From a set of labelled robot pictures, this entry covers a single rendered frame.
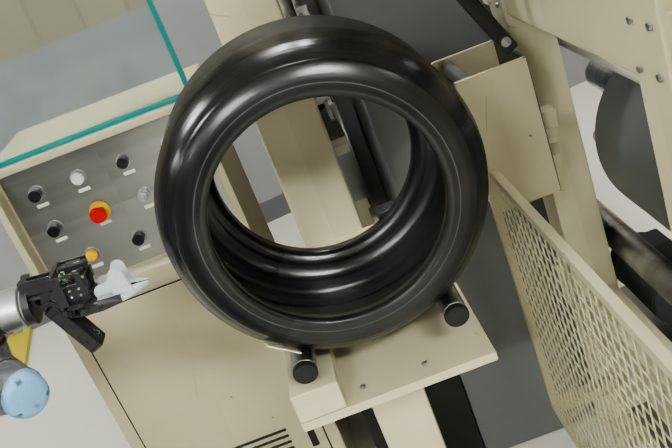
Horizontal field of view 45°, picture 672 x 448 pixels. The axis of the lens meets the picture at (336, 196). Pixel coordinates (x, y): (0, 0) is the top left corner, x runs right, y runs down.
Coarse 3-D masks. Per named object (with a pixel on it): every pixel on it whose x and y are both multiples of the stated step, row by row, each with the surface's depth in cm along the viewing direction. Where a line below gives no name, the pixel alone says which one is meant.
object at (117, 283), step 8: (112, 272) 138; (120, 272) 139; (112, 280) 139; (120, 280) 139; (96, 288) 139; (104, 288) 139; (112, 288) 139; (120, 288) 140; (128, 288) 140; (136, 288) 140; (96, 296) 139; (104, 296) 139; (128, 296) 140
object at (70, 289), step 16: (80, 256) 142; (48, 272) 139; (64, 272) 139; (80, 272) 139; (32, 288) 138; (48, 288) 138; (64, 288) 137; (80, 288) 138; (32, 304) 139; (48, 304) 139; (64, 304) 138; (80, 304) 138; (32, 320) 138
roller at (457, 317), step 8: (456, 288) 147; (448, 296) 142; (456, 296) 142; (440, 304) 143; (448, 304) 140; (456, 304) 139; (464, 304) 140; (448, 312) 139; (456, 312) 140; (464, 312) 140; (448, 320) 140; (456, 320) 140; (464, 320) 140
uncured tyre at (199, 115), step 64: (256, 64) 122; (320, 64) 121; (384, 64) 123; (192, 128) 123; (448, 128) 127; (192, 192) 125; (448, 192) 130; (192, 256) 129; (256, 256) 159; (320, 256) 161; (384, 256) 161; (448, 256) 135; (256, 320) 135; (320, 320) 136; (384, 320) 138
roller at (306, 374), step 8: (304, 352) 143; (312, 352) 144; (296, 360) 141; (304, 360) 140; (312, 360) 141; (296, 368) 140; (304, 368) 140; (312, 368) 140; (296, 376) 140; (304, 376) 140; (312, 376) 141
